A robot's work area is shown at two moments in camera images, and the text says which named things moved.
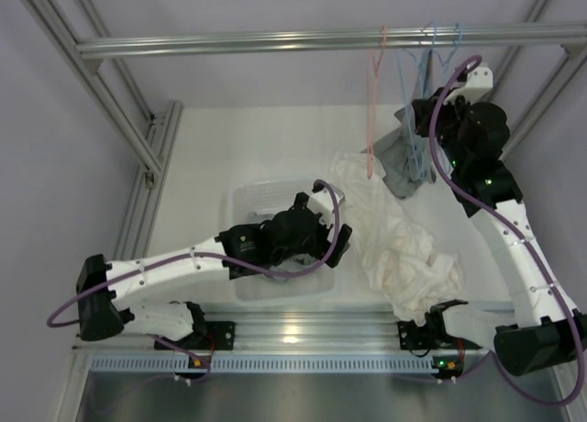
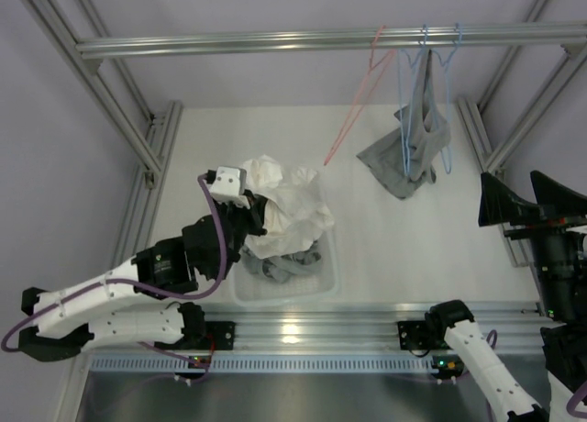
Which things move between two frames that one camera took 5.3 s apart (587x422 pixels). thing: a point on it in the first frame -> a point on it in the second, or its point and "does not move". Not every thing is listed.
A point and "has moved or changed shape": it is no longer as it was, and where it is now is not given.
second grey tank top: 407,155 does not move
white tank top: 398,254 -> 298,214
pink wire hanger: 371,101 -> 373,74
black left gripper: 341,245 -> 254,215
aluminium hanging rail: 531,34 does not move
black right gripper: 462,108 -> 500,205
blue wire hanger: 419,73 has moved or changed shape
